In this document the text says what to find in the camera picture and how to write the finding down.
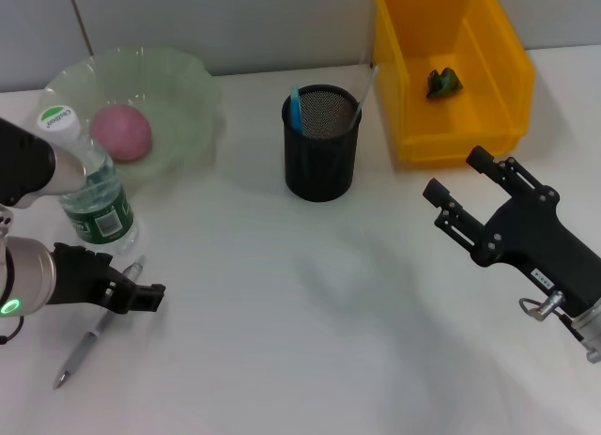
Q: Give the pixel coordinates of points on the translucent green fruit plate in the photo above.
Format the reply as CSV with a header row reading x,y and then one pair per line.
x,y
183,101

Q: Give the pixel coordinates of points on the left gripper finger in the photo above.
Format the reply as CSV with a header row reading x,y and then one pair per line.
x,y
145,298

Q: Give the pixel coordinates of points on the pink peach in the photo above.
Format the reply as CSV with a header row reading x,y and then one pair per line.
x,y
121,133

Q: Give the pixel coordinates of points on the black mesh pen cup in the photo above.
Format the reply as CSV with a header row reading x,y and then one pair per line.
x,y
319,172

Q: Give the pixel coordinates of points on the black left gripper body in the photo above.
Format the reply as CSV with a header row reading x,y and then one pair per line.
x,y
84,280

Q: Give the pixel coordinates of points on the blue scissors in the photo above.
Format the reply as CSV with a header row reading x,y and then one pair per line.
x,y
296,111

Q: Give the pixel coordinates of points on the transparent plastic ruler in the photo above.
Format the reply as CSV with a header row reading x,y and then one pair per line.
x,y
364,92

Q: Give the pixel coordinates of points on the yellow plastic storage bin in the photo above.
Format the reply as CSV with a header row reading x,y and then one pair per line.
x,y
446,120

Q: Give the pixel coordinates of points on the green plastic wrapper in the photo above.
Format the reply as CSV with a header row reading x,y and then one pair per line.
x,y
441,83

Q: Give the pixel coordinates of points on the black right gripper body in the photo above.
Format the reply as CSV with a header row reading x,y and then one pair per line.
x,y
535,237

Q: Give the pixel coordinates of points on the clear water bottle green label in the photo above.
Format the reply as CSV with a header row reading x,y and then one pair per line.
x,y
98,200

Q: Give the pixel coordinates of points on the silver ballpoint pen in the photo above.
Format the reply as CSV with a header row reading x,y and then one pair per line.
x,y
80,355

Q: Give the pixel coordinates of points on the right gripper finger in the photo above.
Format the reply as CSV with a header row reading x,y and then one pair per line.
x,y
512,176
457,219

